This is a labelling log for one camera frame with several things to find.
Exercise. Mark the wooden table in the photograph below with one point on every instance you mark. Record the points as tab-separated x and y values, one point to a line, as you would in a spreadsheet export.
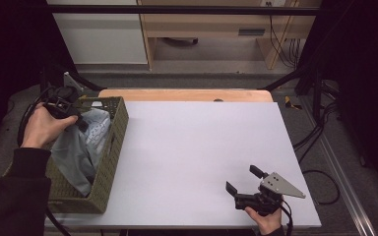
183	95

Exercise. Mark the black upright stand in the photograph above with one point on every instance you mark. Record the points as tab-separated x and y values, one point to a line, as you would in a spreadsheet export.
316	95

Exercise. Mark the person's left hand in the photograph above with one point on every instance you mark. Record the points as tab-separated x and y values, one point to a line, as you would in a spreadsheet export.
42	128

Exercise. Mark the aluminium floor rail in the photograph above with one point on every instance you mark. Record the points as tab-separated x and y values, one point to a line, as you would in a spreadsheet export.
341	173

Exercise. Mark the person's right hand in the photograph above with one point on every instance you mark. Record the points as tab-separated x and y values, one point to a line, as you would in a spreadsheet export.
267	223

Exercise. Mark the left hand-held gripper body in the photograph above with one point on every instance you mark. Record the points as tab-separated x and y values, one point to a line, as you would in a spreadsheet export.
62	101

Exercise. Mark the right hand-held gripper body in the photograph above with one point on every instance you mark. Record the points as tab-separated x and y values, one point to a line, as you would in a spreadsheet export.
269	196

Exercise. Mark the black horizontal frame bar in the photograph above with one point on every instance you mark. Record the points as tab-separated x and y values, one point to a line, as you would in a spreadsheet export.
177	10

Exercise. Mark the grey cloth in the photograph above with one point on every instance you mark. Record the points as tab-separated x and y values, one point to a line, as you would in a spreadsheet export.
75	157

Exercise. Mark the white cabinet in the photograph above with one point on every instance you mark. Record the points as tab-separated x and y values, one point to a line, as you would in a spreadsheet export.
101	36

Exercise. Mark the yellow and black tool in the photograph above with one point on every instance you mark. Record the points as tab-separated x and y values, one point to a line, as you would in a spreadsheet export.
290	104

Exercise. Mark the olive woven basket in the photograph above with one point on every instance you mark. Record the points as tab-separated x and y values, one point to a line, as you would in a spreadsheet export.
117	131

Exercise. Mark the black diagonal frame strut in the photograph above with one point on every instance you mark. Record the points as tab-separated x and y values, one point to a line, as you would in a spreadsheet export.
283	79
85	82

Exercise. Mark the wooden desk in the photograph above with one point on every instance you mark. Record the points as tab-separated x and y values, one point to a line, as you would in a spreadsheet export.
210	28

